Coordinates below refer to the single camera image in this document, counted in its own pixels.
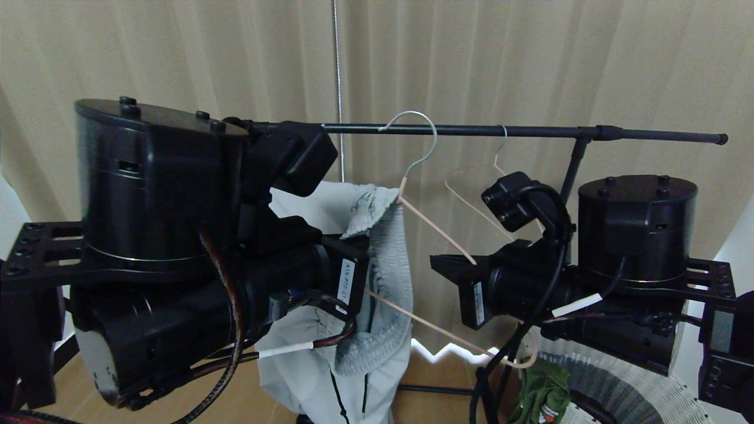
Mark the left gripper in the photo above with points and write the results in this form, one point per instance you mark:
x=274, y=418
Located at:
x=177, y=318

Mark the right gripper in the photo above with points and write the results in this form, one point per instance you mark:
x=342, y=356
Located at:
x=518, y=288

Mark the pink clothes hanger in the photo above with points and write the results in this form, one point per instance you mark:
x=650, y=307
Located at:
x=436, y=227
x=465, y=203

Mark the pale grey shorts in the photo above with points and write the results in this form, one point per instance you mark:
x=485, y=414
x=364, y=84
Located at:
x=306, y=377

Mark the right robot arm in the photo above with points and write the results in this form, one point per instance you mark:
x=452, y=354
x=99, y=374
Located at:
x=636, y=229

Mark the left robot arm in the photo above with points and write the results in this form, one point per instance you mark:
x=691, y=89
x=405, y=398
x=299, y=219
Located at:
x=153, y=188

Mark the white laundry basket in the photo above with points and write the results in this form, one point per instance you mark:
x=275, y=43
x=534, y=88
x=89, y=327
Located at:
x=624, y=388

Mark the black clothes rack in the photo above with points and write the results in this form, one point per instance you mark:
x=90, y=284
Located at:
x=530, y=131

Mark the green printed shirt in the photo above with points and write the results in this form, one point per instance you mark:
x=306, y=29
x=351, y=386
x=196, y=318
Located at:
x=539, y=394

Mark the beige curtain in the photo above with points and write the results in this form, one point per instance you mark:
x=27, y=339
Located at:
x=530, y=59

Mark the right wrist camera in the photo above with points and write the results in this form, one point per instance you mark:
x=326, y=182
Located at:
x=512, y=200

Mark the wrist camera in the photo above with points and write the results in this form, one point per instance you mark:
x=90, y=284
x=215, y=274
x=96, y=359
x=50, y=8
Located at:
x=300, y=156
x=512, y=200

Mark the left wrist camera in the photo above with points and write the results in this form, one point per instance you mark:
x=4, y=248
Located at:
x=300, y=156

